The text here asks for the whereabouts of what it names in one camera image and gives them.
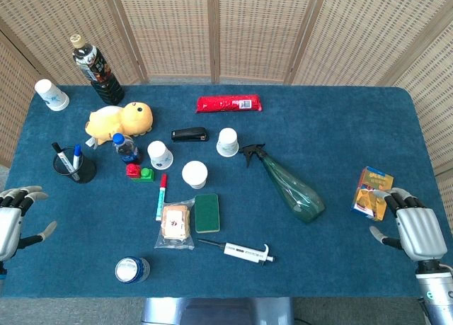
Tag paper cup with text print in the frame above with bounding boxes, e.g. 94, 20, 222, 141
181, 160, 209, 190

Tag yellow plush toy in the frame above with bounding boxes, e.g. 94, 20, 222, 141
84, 101, 155, 146

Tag yellow blue snack box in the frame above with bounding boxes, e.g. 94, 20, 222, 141
350, 166, 395, 222

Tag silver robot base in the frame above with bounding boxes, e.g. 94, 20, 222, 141
140, 297, 295, 325

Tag dark tea bottle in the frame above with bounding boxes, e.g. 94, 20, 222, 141
69, 34, 125, 106

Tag blue white drink can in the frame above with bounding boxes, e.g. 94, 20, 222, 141
114, 256, 151, 285

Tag green spray bottle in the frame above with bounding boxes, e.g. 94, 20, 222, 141
239, 143, 326, 224

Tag red snack package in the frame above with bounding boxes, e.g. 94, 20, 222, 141
195, 93, 264, 114

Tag black mesh pen holder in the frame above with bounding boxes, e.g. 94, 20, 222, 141
52, 147, 98, 184

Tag green yellow sponge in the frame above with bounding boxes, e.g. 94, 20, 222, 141
194, 193, 221, 234

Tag paper cup green flower print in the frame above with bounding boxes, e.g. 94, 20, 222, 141
216, 127, 240, 158

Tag bagged bread slices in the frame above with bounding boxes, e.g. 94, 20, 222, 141
154, 198, 196, 251

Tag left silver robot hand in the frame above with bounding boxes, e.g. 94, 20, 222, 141
0, 186, 58, 262

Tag small cola bottle blue cap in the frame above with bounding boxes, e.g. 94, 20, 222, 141
112, 133, 144, 165

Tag blue table cloth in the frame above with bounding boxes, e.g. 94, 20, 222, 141
0, 84, 447, 299

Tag white paper cup blue print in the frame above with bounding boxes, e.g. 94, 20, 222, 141
34, 79, 70, 112

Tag woven folding screen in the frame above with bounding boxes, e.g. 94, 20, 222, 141
0, 0, 453, 179

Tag paper cup blue flower print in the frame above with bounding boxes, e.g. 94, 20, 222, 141
147, 140, 174, 171

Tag black stapler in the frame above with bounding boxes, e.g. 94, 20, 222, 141
171, 127, 210, 143

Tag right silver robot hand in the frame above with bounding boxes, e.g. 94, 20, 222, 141
369, 187, 449, 262

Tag red capped marker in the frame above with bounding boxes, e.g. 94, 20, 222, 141
155, 173, 168, 222

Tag white pipette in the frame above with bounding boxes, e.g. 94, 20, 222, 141
197, 239, 277, 268

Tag black capped marker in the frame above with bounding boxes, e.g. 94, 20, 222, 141
51, 142, 81, 182

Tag green toy block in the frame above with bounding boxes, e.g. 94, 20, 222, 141
130, 166, 156, 183

